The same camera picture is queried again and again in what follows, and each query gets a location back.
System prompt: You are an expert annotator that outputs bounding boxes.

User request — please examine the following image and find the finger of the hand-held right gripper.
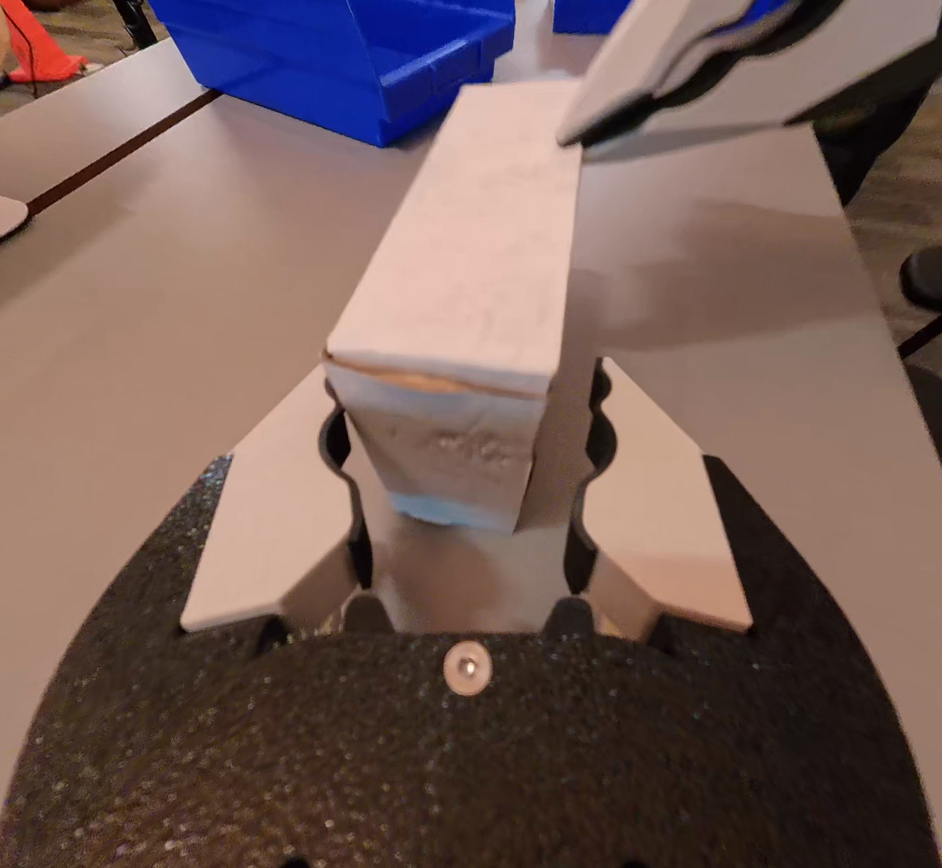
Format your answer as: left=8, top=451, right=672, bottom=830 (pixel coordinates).
left=557, top=0, right=833, bottom=146
left=580, top=0, right=942, bottom=163

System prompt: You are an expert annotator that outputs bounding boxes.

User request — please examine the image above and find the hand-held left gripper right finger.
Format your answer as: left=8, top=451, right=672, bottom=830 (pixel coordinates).
left=563, top=357, right=754, bottom=643

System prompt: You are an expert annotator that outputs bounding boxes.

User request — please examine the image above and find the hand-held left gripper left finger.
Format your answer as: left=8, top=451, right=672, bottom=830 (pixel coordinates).
left=180, top=366, right=374, bottom=635

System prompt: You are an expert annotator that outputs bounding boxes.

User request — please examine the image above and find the white cardboard mailer box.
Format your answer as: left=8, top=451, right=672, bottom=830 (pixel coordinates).
left=322, top=78, right=591, bottom=535

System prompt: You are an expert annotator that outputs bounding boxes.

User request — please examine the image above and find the grey desk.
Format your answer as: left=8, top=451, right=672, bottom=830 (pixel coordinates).
left=0, top=0, right=942, bottom=868

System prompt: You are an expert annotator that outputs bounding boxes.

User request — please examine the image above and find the orange cone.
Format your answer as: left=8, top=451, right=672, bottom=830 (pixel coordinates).
left=0, top=0, right=89, bottom=84

